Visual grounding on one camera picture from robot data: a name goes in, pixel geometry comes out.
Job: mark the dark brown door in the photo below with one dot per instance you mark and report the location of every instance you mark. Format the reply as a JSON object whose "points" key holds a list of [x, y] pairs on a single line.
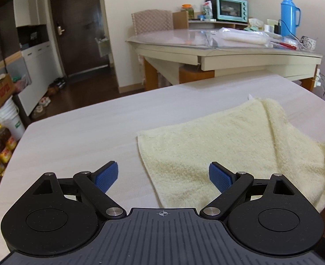
{"points": [[79, 26]]}

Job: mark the cream yellow towel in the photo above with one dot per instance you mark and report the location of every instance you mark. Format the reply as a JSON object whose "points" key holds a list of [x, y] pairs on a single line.
{"points": [[255, 137]]}

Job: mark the teal toaster oven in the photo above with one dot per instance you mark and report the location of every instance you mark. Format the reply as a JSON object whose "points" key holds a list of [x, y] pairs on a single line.
{"points": [[229, 10]]}

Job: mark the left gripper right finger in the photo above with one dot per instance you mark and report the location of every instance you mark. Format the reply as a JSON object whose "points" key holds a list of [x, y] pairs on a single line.
{"points": [[233, 189]]}

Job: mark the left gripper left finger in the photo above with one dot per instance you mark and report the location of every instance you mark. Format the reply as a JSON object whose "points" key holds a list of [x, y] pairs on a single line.
{"points": [[93, 187]]}

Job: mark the plastic bag of white cloth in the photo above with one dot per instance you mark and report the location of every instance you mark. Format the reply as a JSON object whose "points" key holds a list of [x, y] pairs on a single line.
{"points": [[234, 38]]}

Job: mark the grey white cabinet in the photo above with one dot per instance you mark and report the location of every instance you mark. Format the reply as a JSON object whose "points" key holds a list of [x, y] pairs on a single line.
{"points": [[26, 51]]}

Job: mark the orange lid jar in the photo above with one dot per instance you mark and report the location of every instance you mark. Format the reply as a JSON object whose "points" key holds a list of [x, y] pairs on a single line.
{"points": [[189, 9]]}

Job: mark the white plastic buckets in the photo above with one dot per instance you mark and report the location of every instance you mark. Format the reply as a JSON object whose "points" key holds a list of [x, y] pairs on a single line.
{"points": [[10, 118]]}

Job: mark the blue thermos flask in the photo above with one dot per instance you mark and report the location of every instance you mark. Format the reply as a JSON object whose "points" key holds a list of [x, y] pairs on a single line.
{"points": [[290, 18]]}

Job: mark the shoes on floor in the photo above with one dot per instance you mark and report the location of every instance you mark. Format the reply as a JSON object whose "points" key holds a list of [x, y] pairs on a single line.
{"points": [[45, 101]]}

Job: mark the red handled screwdriver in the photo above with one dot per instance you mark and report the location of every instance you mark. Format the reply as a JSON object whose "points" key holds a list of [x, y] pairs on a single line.
{"points": [[283, 45]]}

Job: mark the quilted brown chair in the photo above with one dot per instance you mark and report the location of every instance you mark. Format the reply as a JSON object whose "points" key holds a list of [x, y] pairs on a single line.
{"points": [[152, 21]]}

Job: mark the cream dining table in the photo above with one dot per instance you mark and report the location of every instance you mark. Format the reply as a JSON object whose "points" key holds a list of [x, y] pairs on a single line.
{"points": [[183, 56]]}

